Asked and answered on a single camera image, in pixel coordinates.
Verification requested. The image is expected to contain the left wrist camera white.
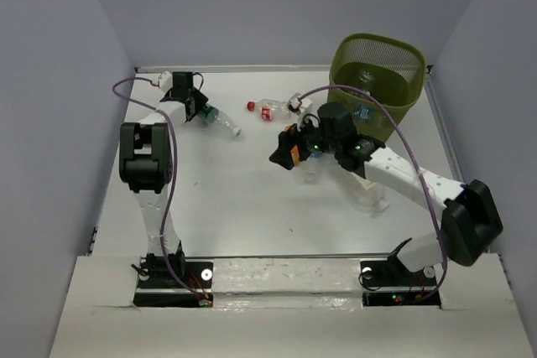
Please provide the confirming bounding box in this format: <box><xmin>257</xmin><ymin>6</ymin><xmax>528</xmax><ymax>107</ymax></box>
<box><xmin>157</xmin><ymin>71</ymin><xmax>173</xmax><ymax>92</ymax></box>

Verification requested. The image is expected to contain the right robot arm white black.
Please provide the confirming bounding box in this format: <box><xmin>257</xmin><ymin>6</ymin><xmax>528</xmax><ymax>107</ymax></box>
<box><xmin>295</xmin><ymin>101</ymin><xmax>503</xmax><ymax>284</ymax></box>

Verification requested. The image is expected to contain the clear bottle white label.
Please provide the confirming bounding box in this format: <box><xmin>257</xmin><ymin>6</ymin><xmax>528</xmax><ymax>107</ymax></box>
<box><xmin>350</xmin><ymin>174</ymin><xmax>389</xmax><ymax>215</ymax></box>

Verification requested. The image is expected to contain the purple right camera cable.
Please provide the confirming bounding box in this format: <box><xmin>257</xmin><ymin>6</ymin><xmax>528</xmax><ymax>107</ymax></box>
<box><xmin>300</xmin><ymin>85</ymin><xmax>449</xmax><ymax>304</ymax></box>

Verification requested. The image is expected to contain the green mesh waste bin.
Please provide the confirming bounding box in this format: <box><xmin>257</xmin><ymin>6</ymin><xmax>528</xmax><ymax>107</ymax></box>
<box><xmin>327</xmin><ymin>33</ymin><xmax>426</xmax><ymax>142</ymax></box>

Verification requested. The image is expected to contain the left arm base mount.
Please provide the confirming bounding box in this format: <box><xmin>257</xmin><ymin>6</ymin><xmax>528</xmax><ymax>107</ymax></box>
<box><xmin>131</xmin><ymin>250</ymin><xmax>214</xmax><ymax>309</ymax></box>

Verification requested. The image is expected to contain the clear jar with residue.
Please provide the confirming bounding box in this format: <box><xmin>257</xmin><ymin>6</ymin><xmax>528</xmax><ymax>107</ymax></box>
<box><xmin>302</xmin><ymin>158</ymin><xmax>326</xmax><ymax>184</ymax></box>

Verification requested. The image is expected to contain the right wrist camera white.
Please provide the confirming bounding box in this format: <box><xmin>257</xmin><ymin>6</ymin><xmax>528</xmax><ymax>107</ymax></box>
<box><xmin>286</xmin><ymin>93</ymin><xmax>312</xmax><ymax>117</ymax></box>

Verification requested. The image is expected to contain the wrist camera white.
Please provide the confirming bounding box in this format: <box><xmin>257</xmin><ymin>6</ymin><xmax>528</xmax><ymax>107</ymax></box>
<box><xmin>157</xmin><ymin>71</ymin><xmax>173</xmax><ymax>92</ymax></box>
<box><xmin>286</xmin><ymin>93</ymin><xmax>312</xmax><ymax>117</ymax></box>

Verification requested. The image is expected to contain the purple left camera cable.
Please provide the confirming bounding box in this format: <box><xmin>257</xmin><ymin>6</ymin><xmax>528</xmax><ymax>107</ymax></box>
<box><xmin>111</xmin><ymin>75</ymin><xmax>211</xmax><ymax>304</ymax></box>

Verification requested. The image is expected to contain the green label water bottle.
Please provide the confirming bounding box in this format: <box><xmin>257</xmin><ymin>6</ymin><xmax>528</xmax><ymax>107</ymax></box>
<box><xmin>197</xmin><ymin>103</ymin><xmax>242</xmax><ymax>139</ymax></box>

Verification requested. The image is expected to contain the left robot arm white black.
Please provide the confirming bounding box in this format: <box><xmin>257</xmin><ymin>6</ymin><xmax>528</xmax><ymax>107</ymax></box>
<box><xmin>118</xmin><ymin>71</ymin><xmax>242</xmax><ymax>296</ymax></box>

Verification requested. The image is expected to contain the purple camera cable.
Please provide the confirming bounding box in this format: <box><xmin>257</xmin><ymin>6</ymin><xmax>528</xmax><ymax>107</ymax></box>
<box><xmin>300</xmin><ymin>85</ymin><xmax>449</xmax><ymax>304</ymax></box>
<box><xmin>111</xmin><ymin>75</ymin><xmax>211</xmax><ymax>304</ymax></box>

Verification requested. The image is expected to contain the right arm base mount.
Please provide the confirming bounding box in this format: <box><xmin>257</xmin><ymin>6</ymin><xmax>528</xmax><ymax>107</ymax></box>
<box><xmin>357</xmin><ymin>238</ymin><xmax>441</xmax><ymax>308</ymax></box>

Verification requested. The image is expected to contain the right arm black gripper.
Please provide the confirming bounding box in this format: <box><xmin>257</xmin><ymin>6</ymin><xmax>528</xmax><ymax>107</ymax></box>
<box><xmin>268</xmin><ymin>109</ymin><xmax>340</xmax><ymax>169</ymax></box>

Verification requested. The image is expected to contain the red label clear bottle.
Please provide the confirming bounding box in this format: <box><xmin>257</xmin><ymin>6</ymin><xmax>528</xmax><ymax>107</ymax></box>
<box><xmin>246</xmin><ymin>99</ymin><xmax>291</xmax><ymax>122</ymax></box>

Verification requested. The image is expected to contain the orange juice bottle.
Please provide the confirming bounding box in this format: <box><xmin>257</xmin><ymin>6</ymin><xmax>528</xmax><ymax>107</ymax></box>
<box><xmin>290</xmin><ymin>145</ymin><xmax>301</xmax><ymax>166</ymax></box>

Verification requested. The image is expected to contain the metal rail table edge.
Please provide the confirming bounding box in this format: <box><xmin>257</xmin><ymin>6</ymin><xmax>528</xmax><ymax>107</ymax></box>
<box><xmin>424</xmin><ymin>65</ymin><xmax>464</xmax><ymax>181</ymax></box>

